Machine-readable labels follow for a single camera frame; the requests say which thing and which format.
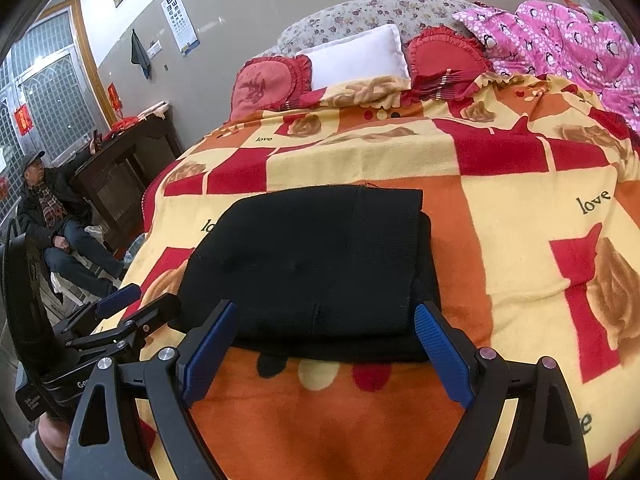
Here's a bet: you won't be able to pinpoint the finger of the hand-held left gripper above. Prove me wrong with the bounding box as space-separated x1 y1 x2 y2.
65 292 182 357
52 282 142 336

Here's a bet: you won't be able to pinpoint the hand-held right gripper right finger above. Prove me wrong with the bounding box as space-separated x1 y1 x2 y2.
414 301 591 480

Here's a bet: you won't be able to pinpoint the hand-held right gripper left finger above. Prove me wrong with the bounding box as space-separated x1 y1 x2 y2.
62 300 238 480

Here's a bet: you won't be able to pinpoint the black pants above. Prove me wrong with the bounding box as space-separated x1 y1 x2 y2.
176 185 442 363

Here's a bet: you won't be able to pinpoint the person's left forearm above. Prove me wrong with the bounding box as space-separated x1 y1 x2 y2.
22 412 68 480

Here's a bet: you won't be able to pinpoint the white chair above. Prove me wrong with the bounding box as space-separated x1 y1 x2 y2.
47 255 101 307

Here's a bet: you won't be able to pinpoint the dark wooden cabinet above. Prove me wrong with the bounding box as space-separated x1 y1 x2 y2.
70 105 183 256

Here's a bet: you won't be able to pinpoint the printed orange yellow blanket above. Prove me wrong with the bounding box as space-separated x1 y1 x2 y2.
120 72 640 480

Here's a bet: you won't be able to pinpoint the red ornament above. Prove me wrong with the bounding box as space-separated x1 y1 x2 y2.
102 115 146 138

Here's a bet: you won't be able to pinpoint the white cloth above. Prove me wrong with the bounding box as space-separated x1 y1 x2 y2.
137 101 171 121

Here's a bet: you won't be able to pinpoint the barred glass door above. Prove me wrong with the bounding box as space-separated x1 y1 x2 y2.
0 0 113 221

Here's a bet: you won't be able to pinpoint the hanging dark cloth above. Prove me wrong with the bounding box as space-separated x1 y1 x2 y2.
131 29 152 80

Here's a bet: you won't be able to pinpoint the red ruffled embroidered pillow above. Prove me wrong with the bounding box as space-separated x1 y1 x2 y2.
230 55 313 121

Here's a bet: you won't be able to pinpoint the eye chart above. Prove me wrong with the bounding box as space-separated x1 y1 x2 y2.
161 0 198 56

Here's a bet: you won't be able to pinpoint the red ruffled heart pillow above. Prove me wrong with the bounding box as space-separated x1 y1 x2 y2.
406 26 493 103

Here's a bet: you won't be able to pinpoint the white pillow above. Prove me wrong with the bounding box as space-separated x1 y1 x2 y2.
296 24 412 92

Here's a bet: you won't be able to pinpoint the pink printed quilt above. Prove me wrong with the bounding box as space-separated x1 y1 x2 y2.
452 0 640 131

